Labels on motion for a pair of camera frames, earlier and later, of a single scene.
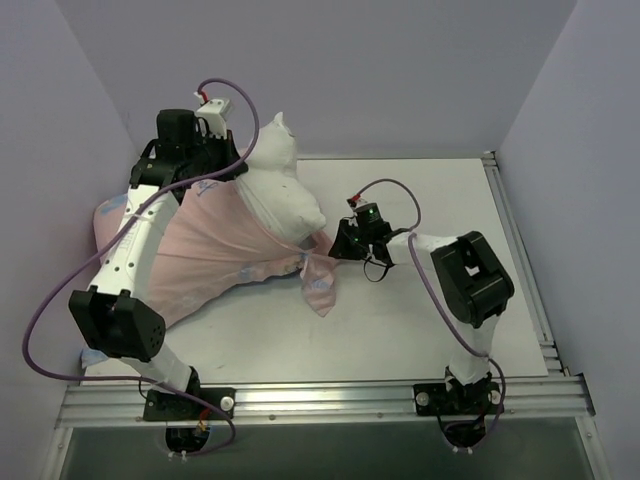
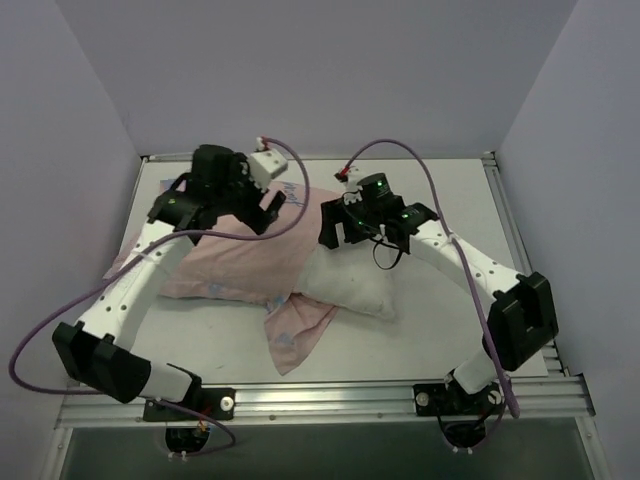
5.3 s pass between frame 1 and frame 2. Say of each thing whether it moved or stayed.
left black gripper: moved
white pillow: moved
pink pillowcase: moved
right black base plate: stayed
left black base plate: stayed
